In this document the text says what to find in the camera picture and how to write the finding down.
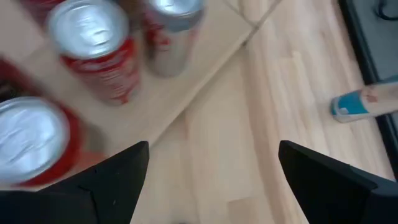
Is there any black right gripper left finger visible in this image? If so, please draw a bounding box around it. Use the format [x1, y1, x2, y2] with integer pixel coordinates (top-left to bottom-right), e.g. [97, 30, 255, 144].
[0, 141, 150, 224]

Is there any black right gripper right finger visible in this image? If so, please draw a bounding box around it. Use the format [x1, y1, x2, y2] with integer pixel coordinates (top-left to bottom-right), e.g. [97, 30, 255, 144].
[277, 139, 398, 224]

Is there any red Coca-Cola Star Wars can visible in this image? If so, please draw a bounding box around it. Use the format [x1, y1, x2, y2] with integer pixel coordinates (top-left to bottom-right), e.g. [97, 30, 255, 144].
[0, 95, 84, 189]

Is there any red Coca-Cola Original Taste can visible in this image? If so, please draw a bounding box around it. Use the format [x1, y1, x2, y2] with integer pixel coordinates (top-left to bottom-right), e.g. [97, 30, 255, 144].
[0, 57, 43, 102]

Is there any wooden shelf with black legs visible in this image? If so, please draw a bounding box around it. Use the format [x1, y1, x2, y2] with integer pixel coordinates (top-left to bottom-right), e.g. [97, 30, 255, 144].
[0, 0, 282, 191]

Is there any red Coca-Cola Zero Sugar can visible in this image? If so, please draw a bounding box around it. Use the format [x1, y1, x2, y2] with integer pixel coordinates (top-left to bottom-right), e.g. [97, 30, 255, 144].
[45, 0, 142, 106]

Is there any silver Diet Coke can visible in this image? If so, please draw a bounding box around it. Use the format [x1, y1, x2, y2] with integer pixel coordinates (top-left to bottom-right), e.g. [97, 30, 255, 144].
[141, 0, 206, 78]

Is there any blue silver Red Bull can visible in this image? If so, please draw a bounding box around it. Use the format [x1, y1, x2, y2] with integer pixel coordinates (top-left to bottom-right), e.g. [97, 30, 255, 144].
[330, 74, 398, 124]

